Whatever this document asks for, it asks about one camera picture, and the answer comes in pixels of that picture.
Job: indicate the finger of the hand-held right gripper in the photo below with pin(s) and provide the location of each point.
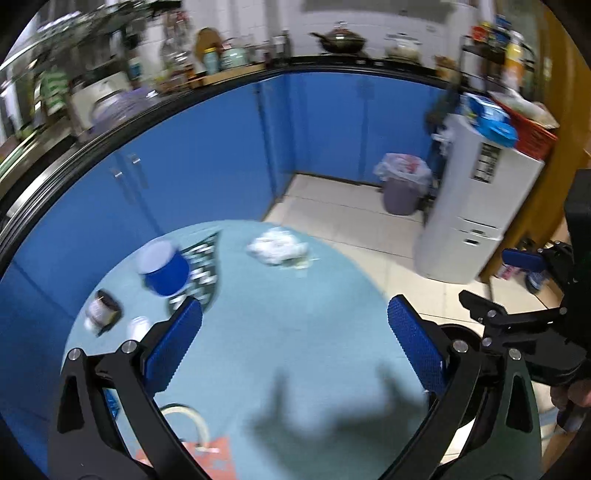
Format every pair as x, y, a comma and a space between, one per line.
524, 260
489, 308

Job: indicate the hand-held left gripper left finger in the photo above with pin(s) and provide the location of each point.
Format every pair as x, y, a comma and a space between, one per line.
173, 344

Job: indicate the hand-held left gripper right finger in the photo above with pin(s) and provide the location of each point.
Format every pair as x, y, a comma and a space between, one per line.
415, 346

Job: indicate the crushed pink white cup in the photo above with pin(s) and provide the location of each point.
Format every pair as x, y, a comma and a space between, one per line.
138, 326

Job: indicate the blue paper cup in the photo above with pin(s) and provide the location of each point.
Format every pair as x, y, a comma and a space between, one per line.
168, 277

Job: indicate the dark brown pill bottle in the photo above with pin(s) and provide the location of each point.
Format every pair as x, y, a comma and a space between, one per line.
104, 314

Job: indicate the blue foil wrapper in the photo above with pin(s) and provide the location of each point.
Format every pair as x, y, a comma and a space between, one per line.
111, 402

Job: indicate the white tissue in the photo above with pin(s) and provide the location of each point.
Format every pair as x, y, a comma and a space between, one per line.
277, 244

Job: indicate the person's right hand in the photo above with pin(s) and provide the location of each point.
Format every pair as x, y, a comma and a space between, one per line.
582, 391

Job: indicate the white tall storage unit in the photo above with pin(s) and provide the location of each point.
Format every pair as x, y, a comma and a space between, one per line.
466, 207

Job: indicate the round table with blue cloth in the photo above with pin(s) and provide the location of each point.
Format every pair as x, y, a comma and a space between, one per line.
300, 323

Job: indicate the red plastic basket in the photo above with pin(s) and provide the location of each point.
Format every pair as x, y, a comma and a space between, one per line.
531, 138

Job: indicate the grey bin with plastic bag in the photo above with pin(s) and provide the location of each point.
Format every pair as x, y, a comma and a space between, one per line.
401, 196

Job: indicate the blue plastic packet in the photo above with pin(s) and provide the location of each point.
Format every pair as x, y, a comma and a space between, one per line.
491, 117

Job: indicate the orange drink bottle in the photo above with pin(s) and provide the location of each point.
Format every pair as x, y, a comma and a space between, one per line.
513, 64

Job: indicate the black metal shelf rack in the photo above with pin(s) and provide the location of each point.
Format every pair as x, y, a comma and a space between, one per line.
463, 64

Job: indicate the white ceramic pot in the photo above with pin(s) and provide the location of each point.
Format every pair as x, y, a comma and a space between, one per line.
404, 46

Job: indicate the purple plastic colander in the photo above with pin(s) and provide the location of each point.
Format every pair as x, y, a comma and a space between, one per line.
129, 99

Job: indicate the white plastic tub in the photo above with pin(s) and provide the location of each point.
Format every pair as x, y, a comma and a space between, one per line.
92, 99

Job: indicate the wooden cutting board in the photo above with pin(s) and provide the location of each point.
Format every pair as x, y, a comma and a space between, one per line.
240, 71

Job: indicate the green striped towel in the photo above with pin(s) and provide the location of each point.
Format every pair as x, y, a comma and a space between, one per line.
53, 90

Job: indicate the teal canister yellow lid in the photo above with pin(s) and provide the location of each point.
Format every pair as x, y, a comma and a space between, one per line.
211, 62

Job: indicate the mint green kettle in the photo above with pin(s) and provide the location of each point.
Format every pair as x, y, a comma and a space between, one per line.
233, 59

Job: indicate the round wooden board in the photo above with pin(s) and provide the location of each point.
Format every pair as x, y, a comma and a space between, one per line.
207, 38

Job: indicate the dark sauce bottle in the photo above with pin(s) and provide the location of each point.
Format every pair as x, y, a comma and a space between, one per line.
284, 46

